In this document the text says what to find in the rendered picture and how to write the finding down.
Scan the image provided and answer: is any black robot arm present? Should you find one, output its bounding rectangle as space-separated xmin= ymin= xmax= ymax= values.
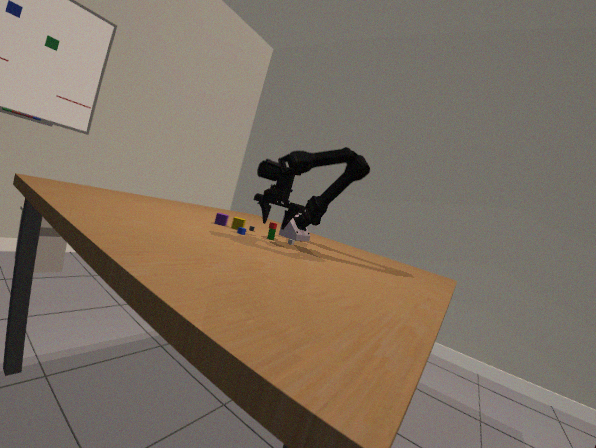
xmin=257 ymin=147 xmax=370 ymax=231

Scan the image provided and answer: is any yellow block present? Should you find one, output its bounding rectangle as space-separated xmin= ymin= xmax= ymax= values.
xmin=231 ymin=217 xmax=246 ymax=230

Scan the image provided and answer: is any purple block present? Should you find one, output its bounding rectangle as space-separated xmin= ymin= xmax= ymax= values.
xmin=214 ymin=213 xmax=228 ymax=226

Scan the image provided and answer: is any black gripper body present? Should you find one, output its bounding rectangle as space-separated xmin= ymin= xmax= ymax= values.
xmin=253 ymin=182 xmax=305 ymax=214

